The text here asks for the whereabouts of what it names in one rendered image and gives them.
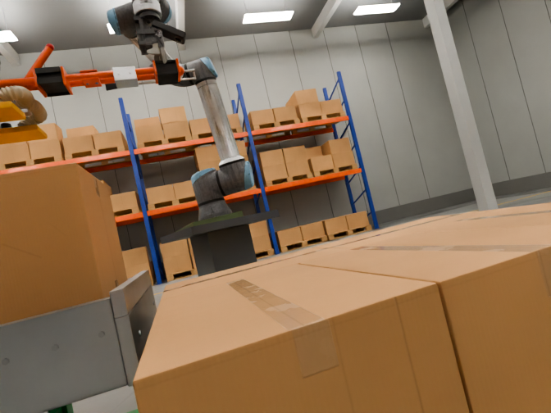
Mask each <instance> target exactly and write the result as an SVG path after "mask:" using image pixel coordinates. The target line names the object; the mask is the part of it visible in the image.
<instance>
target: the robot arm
mask: <svg viewBox="0 0 551 413"><path fill-rule="evenodd" d="M131 1H132V2H128V3H126V4H123V5H120V6H118V7H113V8H112V9H110V10H108V11H107V19H108V22H109V24H110V26H111V28H112V30H113V31H114V33H115V34H116V35H122V34H123V35H124V36H125V37H126V38H128V39H129V40H130V41H131V42H132V43H133V44H134V45H135V46H136V47H137V48H138V49H139V50H140V51H141V54H142V55H145V56H146V57H147V58H148V59H149V60H150V62H151V63H153V60H154V61H163V64H166V62H167V60H173V59H172V58H171V57H170V55H169V54H168V53H167V52H166V49H165V44H164V39H163V37H165V38H167V39H170V40H173V41H175V42H177V43H180V44H184V43H185V40H186V33H185V32H184V31H182V30H179V29H177V28H174V27H172V26H169V25H167V24H166V23H168V22H169V20H170V19H171V15H172V11H171V7H170V4H169V2H168V1H167V0H131ZM179 64H180V63H179ZM180 66H182V67H183V68H184V70H192V69H194V72H195V75H196V79H191V80H182V81H180V82H178V84H172V85H174V86H178V87H189V86H193V85H196V87H197V89H198V93H199V96H200V98H201V101H202V104H203V108H204V111H205V114H206V117H207V121H208V124H209V126H210V129H211V132H212V136H213V139H214V142H215V144H216V149H217V151H218V154H219V157H220V159H221V162H220V164H219V168H220V169H219V170H216V169H215V168H208V169H205V170H201V171H199V172H197V173H196V174H194V175H193V176H192V178H191V181H192V186H193V189H194V194H195V197H196V200H197V203H198V208H199V213H198V221H200V220H206V219H210V218H213V217H217V216H223V215H226V214H230V213H232V210H231V209H230V208H229V207H228V205H227V204H226V202H225V199H224V197H225V196H228V195H231V194H233V193H238V192H241V191H244V190H247V189H249V188H251V187H253V185H254V178H253V170H252V167H251V165H250V162H249V161H245V159H244V157H242V156H240V155H239V150H238V148H237V145H236V142H235V137H234V135H233V132H232V129H231V127H230V122H229V119H228V116H227V114H226V111H225V107H224V103H223V101H222V98H221V94H220V91H219V88H218V85H217V82H216V78H217V77H218V74H217V72H216V69H215V67H214V65H213V64H212V61H211V60H210V58H209V57H203V58H200V59H197V60H195V61H191V62H188V63H186V64H180Z"/></svg>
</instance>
